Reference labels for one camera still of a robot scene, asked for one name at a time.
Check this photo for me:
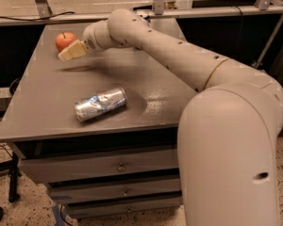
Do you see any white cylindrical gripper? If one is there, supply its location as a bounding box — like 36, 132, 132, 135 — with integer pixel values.
58, 21, 117, 61

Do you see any red apple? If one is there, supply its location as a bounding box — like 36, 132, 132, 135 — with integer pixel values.
55, 32, 76, 52

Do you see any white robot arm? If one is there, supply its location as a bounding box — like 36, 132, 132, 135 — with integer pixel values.
58, 9, 283, 226

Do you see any crushed silver can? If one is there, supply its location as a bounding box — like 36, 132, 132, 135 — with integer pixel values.
74, 88, 126, 122

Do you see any grey drawer cabinet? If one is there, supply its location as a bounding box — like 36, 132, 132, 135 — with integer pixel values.
0, 25, 195, 218

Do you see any top grey drawer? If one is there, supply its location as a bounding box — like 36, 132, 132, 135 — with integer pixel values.
19, 147, 178, 183

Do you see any grey drawer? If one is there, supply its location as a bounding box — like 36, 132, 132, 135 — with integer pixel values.
66, 192, 182, 218
19, 147, 178, 183
48, 175, 181, 204

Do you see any black stand leg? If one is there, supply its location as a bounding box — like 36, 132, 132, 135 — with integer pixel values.
0, 153, 21, 202

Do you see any middle grey drawer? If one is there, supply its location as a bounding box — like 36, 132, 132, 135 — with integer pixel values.
48, 175, 181, 204

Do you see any bottom grey drawer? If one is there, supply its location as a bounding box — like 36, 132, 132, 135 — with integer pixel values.
66, 192, 182, 218

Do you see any black cable on rail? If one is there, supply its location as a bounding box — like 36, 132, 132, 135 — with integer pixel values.
0, 10, 75, 22

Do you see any grey metal rail frame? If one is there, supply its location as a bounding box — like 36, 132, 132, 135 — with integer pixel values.
0, 0, 283, 28

